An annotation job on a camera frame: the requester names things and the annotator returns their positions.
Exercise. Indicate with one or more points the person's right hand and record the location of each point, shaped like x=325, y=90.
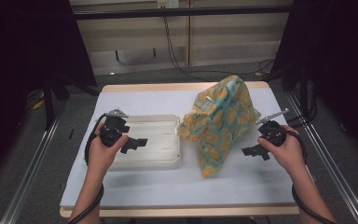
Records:
x=290, y=152

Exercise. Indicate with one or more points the black horizontal bar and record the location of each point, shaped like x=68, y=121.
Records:
x=183, y=12

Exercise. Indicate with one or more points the white wall socket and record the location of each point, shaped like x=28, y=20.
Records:
x=167, y=3

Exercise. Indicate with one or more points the teal bag with orange print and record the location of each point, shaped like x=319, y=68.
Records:
x=223, y=121

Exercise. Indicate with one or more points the black metal stand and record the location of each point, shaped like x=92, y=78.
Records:
x=48, y=109

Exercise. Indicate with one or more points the white plastic tray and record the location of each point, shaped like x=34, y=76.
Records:
x=158, y=140

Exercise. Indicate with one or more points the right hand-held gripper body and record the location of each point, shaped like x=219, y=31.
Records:
x=273, y=133

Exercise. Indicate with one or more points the person's left hand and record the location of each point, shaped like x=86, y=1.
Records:
x=101, y=157

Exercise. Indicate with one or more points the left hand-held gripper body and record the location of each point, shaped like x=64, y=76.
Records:
x=113, y=130

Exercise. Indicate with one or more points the pale blue table mat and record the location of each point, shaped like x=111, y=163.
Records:
x=174, y=186

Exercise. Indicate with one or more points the black curtain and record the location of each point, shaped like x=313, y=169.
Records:
x=338, y=62
x=28, y=62

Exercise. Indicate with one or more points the wooden table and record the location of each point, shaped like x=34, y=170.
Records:
x=180, y=212

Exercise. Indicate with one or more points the yellow floor tape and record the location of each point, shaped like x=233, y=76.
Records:
x=38, y=104

